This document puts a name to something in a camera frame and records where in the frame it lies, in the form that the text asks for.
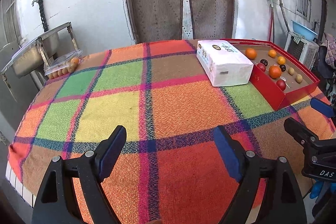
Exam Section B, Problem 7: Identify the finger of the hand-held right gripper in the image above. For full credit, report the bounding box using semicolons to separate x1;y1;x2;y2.
310;98;336;118
284;118;336;153

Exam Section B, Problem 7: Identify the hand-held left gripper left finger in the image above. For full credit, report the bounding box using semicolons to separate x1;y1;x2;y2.
31;125;127;224

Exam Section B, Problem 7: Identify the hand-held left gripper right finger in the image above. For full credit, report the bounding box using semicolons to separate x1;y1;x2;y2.
213;126;307;224

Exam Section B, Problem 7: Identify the red cardboard box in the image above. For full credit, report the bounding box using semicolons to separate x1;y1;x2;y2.
220;38;321;111

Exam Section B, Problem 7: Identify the person's right forearm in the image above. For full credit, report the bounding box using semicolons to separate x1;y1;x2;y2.
312;194;336;218

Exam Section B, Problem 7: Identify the pile of small tan fruits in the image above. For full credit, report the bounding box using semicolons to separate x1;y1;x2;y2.
48;67;75;79

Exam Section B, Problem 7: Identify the person's right hand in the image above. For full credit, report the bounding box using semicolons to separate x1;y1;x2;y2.
310;182;331;199

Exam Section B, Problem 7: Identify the pink quilted cloth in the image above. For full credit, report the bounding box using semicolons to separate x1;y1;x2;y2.
324;32;336;67

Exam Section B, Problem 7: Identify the white slatted crate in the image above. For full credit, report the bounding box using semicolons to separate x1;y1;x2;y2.
285;32;319;69

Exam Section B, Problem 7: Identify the colourful plaid blanket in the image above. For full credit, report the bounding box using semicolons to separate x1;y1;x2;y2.
8;40;336;224

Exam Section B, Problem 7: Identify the blue plastic basin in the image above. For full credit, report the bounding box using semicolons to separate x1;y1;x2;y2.
291;20;319;41

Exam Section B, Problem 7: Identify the white tissue pack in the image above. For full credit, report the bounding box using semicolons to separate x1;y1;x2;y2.
196;40;254;87

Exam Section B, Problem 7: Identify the white table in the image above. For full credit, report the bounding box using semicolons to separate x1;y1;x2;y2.
5;164;34;206

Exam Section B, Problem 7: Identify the clear plastic clamshell container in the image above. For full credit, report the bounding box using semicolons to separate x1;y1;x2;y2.
44;49;84;80

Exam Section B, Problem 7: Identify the stainless steel sink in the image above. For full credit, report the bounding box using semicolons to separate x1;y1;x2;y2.
1;21;79;98

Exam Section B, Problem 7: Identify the red hose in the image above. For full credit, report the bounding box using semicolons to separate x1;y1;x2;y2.
268;4;275;42

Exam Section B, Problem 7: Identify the black corrugated hose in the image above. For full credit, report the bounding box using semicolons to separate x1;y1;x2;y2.
37;0;49;33

